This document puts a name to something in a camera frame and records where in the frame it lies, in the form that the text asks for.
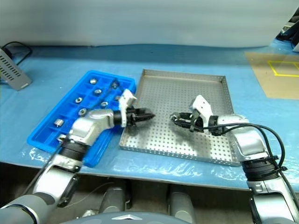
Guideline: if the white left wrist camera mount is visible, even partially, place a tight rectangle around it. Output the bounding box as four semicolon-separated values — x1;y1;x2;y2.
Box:
118;88;138;128

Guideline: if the brown flat mat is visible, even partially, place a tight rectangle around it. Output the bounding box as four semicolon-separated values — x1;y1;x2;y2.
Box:
244;51;299;100

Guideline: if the perforated steel tray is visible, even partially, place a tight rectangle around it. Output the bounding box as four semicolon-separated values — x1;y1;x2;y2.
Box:
118;68;241;167

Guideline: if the grey robot torso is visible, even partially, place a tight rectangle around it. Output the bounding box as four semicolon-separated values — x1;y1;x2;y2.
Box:
60;211;187;224

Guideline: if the black and white device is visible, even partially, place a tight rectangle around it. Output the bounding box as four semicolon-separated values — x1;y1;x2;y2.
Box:
275;9;299;52

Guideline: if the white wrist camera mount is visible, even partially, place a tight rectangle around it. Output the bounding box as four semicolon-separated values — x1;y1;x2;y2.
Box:
118;88;138;128
188;94;214;124

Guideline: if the grey rounded shape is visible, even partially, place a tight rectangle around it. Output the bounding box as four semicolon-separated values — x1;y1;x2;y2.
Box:
100;182;128;224
170;184;196;224

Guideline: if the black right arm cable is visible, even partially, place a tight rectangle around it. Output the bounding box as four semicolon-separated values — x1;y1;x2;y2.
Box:
200;123;299;196

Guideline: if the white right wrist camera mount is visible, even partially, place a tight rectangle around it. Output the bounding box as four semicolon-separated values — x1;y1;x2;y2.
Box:
188;94;214;124

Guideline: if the blue compartment tray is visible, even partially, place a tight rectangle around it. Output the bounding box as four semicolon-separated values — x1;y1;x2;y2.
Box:
27;70;137;168

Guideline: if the blue plastic table cover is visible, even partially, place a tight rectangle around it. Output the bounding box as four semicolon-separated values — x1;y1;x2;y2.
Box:
0;43;299;192

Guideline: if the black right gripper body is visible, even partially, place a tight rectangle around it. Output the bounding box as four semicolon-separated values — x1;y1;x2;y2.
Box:
186;111;206;133

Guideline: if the thin black cable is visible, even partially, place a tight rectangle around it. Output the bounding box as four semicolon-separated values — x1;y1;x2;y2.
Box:
0;41;33;70

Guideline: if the grey perforated metal box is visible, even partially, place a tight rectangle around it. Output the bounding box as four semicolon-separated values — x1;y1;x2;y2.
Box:
0;48;32;91

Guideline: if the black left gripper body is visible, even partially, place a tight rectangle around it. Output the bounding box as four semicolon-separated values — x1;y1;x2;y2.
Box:
127;107;145;127

